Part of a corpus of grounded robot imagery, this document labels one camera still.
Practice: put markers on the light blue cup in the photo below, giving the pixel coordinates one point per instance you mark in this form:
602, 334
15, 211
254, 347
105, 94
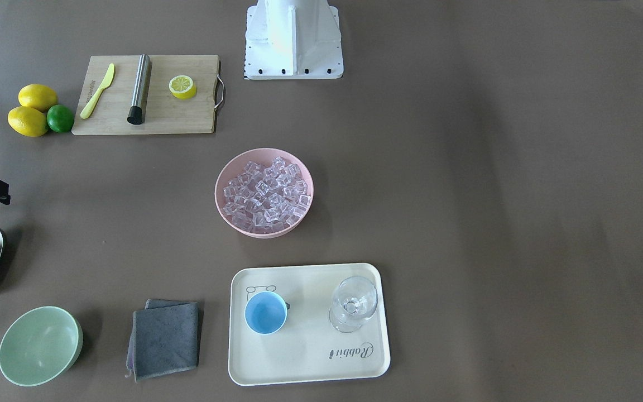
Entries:
266, 313

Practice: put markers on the green bowl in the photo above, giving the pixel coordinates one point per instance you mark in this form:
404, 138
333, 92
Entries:
39, 346

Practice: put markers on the yellow plastic knife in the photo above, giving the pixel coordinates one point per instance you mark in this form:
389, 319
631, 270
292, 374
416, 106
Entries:
90, 106

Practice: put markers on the steel muddler black tip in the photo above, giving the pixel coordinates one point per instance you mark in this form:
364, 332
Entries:
137, 110

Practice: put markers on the half lemon slice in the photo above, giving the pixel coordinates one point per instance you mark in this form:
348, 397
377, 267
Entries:
182, 87

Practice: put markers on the cream serving tray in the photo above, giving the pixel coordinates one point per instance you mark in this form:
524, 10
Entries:
307, 348

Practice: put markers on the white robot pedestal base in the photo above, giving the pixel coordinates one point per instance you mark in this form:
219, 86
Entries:
293, 40

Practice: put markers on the clear wine glass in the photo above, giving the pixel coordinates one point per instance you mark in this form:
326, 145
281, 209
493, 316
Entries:
354, 302

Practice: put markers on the green lime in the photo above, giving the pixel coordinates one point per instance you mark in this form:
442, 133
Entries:
60, 118

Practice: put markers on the bamboo cutting board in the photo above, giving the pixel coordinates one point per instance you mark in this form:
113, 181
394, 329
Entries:
164, 113

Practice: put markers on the pink bowl of ice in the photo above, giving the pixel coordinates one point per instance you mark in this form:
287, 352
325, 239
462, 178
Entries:
264, 193

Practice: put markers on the yellow lemon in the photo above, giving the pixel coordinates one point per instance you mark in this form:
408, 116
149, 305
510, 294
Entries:
38, 96
28, 121

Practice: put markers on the grey folded cloth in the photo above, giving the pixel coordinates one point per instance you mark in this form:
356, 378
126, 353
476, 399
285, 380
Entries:
164, 339

